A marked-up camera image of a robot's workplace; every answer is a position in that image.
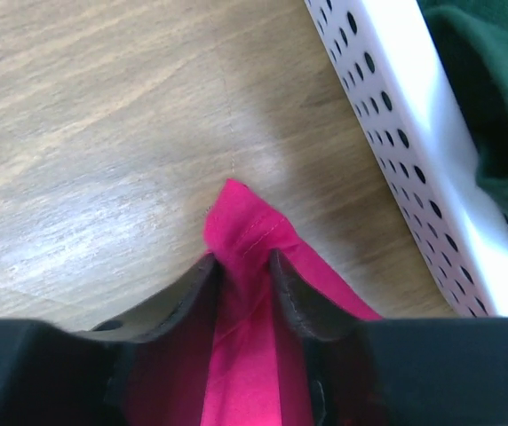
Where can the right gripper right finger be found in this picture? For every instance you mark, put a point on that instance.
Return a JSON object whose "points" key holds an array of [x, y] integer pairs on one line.
{"points": [[394, 371]]}

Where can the white plastic basket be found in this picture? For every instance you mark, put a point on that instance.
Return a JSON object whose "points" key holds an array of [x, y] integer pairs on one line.
{"points": [[393, 78]]}

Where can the dark green t-shirt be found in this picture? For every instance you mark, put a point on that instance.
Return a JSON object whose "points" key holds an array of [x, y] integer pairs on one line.
{"points": [[471, 38]]}

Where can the pink t-shirt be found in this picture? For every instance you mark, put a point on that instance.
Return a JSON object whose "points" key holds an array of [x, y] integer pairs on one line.
{"points": [[238, 363]]}

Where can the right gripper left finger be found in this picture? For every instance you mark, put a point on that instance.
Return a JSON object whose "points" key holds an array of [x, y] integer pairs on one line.
{"points": [[58, 368]]}

